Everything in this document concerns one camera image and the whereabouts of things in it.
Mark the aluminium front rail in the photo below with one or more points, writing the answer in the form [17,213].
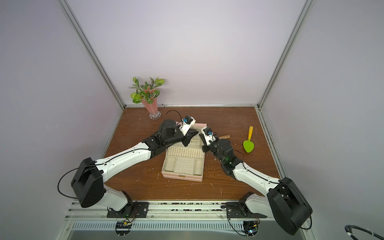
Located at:
[165,210]

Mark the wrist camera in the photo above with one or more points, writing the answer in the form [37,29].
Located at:
[208,136]
[186,124]

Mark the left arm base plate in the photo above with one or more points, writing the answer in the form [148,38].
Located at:
[131,210]

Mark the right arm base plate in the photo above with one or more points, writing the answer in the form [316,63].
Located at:
[235,210]

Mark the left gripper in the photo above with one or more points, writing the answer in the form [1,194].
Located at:
[186,138]

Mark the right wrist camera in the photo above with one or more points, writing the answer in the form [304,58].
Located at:
[208,136]

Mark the green shovel yellow handle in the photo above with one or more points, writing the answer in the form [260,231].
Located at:
[248,145]

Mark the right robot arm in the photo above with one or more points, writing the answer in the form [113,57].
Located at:
[281,199]

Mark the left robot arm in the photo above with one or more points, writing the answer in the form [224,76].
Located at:
[90,177]

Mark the potted plant pink vase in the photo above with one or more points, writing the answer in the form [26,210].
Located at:
[147,95]

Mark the pink jewelry box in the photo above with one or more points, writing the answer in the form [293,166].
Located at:
[185,163]

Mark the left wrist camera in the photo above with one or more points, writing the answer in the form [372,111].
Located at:
[186,124]

